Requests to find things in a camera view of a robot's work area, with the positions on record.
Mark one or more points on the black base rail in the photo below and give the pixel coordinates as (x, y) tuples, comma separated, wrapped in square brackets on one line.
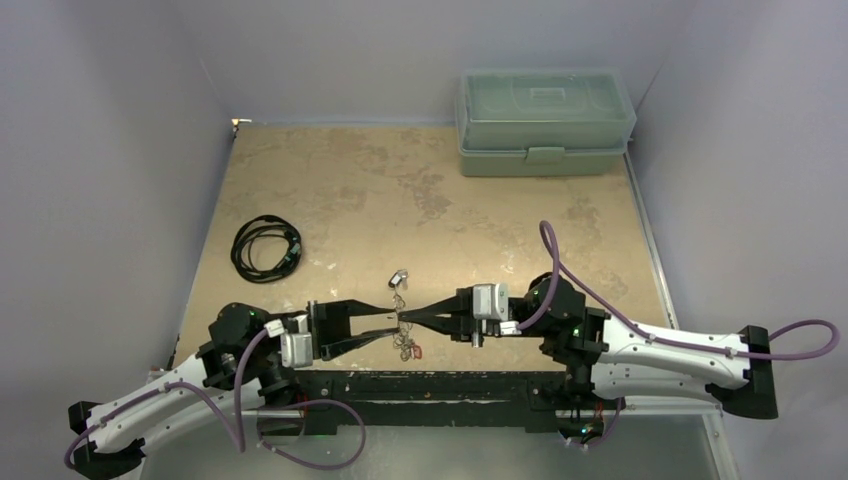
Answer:
[(535, 401)]

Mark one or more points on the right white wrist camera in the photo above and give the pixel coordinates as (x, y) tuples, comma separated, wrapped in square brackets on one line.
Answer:
[(490, 307)]

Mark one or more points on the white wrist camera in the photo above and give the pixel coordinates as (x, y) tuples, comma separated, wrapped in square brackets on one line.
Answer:
[(490, 307), (295, 338)]

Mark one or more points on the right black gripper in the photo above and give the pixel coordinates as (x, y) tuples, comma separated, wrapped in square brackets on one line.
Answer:
[(462, 315)]

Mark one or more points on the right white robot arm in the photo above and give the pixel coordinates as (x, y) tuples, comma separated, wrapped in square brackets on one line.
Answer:
[(604, 358)]

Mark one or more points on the small key fob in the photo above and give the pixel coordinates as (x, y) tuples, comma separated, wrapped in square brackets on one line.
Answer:
[(398, 279)]

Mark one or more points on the silver foot-shaped keyring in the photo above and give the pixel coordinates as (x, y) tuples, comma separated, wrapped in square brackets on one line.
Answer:
[(402, 341)]

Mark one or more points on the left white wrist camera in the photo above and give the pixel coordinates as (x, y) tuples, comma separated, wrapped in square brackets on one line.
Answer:
[(295, 338)]

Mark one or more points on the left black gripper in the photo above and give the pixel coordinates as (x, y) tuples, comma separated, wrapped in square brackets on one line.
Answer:
[(332, 321)]

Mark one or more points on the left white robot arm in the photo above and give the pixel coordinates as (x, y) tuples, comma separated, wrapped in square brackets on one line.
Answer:
[(251, 360)]

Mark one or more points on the green plastic storage box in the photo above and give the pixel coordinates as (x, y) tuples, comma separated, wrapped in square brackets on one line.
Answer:
[(542, 122)]

